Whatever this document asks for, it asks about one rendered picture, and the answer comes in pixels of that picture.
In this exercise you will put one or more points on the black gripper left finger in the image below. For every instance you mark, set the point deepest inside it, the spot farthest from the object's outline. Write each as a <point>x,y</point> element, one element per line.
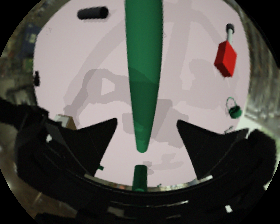
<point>87,145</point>

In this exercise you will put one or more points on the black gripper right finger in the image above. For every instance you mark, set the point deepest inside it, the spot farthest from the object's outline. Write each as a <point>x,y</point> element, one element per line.
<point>205,147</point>

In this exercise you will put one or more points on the red rectangular block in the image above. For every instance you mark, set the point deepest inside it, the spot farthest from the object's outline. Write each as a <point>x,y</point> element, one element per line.
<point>226,57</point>

